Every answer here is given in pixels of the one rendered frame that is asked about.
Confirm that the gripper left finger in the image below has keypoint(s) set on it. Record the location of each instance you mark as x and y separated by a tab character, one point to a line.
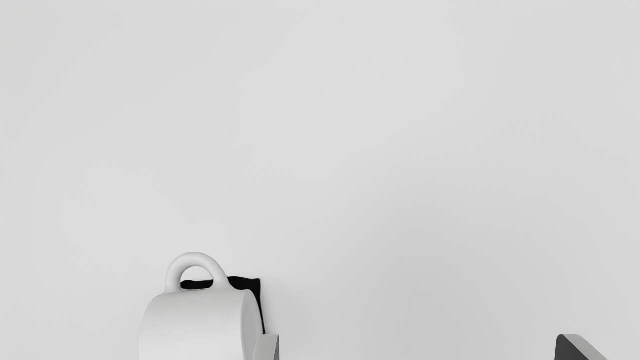
267	349

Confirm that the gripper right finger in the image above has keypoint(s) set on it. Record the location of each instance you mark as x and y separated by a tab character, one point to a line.
575	350

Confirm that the white mug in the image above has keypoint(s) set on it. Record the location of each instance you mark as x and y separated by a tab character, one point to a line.
200	325

